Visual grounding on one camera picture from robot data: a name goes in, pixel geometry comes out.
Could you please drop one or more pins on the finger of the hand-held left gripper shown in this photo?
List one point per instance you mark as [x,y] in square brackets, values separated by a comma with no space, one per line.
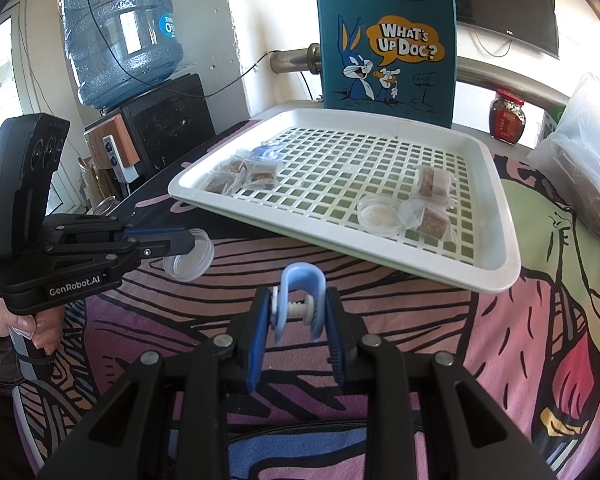
[170,245]
[155,231]

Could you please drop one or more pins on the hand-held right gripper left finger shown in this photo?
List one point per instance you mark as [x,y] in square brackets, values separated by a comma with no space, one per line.
[257,345]

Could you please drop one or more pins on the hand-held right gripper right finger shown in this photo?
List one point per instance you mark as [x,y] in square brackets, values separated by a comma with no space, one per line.
[336,350]

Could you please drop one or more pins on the clear round dish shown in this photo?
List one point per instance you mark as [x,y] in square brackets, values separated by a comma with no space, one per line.
[380,215]
[190,265]

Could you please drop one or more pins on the blue flower hair clip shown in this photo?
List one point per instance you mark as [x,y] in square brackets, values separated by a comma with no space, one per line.
[302,280]
[267,152]

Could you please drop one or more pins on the clear-wrapped brown snack packet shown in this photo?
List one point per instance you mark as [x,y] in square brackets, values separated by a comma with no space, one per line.
[217,180]
[237,162]
[262,175]
[432,180]
[430,220]

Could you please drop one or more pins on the white perforated tray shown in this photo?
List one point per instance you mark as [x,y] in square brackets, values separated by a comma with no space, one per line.
[500,240]

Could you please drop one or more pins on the person's left hand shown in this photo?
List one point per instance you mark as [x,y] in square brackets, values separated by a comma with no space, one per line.
[47,332]

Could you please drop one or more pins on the small glass jar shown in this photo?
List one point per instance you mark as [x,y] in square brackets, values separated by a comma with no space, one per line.
[102,205]

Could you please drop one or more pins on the black orange water dispenser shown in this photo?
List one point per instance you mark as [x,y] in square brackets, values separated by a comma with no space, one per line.
[170,125]

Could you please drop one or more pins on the blue water jug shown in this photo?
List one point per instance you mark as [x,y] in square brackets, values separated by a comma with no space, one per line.
[120,35]

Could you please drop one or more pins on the blue cartoon rabbit tote bag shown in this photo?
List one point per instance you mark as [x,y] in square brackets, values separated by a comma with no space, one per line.
[420,95]

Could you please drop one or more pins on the red sauce jar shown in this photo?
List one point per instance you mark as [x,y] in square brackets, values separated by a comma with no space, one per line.
[507,122]

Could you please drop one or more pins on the green white carton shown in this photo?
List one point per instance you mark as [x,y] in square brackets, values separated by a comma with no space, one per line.
[550,130]

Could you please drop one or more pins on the clear plastic bag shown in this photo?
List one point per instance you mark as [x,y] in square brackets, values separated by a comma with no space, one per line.
[590,160]

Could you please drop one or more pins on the stainless steel bed rail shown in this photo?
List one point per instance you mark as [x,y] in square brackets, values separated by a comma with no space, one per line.
[292,60]

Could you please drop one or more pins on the black wall television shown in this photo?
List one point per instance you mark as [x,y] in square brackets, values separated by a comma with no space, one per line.
[505,5]

